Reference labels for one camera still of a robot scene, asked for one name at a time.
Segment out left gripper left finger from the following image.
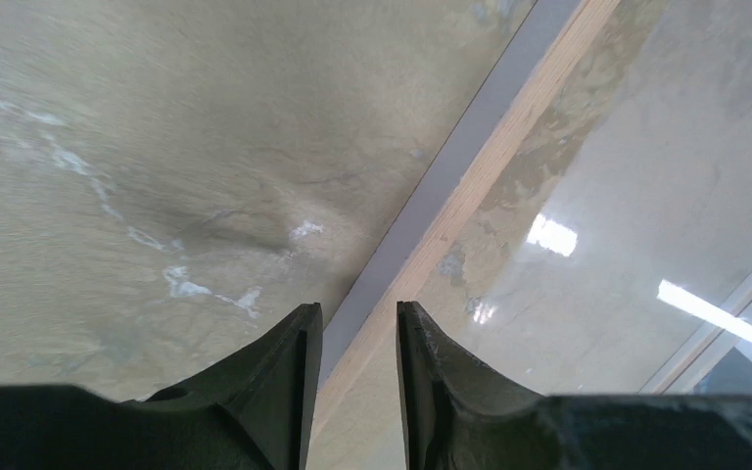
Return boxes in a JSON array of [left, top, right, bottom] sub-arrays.
[[0, 304, 322, 469]]

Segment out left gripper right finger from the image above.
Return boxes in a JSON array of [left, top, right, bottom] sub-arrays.
[[397, 302, 752, 469]]

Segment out white wooden picture frame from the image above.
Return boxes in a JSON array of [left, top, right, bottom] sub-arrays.
[[308, 1, 752, 469]]

